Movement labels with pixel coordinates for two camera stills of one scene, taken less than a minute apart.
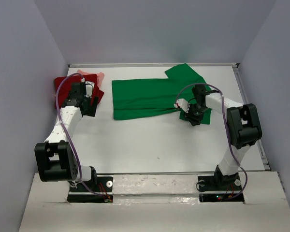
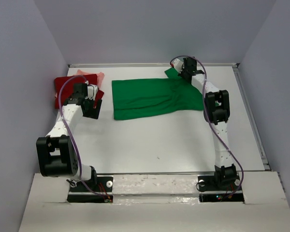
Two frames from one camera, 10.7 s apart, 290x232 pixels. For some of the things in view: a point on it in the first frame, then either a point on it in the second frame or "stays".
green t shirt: [135, 97] stays
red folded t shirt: [65, 88] stays
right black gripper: [195, 120] → [181, 74]
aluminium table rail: [217, 65] stays
